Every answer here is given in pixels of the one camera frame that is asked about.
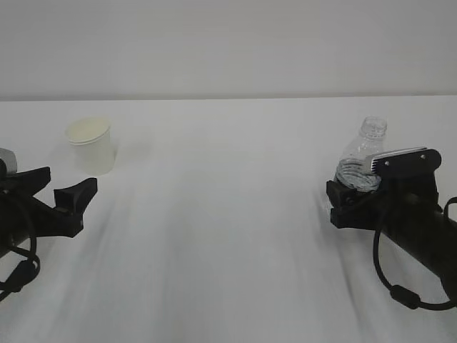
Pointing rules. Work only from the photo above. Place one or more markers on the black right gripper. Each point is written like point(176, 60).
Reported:
point(396, 204)

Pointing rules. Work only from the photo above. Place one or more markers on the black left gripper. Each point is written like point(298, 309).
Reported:
point(23, 214)

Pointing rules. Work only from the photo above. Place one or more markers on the clear green-label water bottle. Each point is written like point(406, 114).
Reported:
point(369, 141)

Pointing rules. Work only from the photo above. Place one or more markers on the white paper cup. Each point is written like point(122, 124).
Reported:
point(90, 139)

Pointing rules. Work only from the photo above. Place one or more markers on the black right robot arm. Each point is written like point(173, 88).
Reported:
point(434, 250)

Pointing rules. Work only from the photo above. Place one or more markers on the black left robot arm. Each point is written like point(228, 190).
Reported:
point(10, 250)

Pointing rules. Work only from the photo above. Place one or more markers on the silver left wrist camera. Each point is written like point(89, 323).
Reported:
point(9, 159)

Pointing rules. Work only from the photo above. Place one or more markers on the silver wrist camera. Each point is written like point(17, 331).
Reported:
point(9, 159)
point(403, 163)

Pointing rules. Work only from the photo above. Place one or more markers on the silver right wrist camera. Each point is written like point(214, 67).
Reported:
point(403, 163)

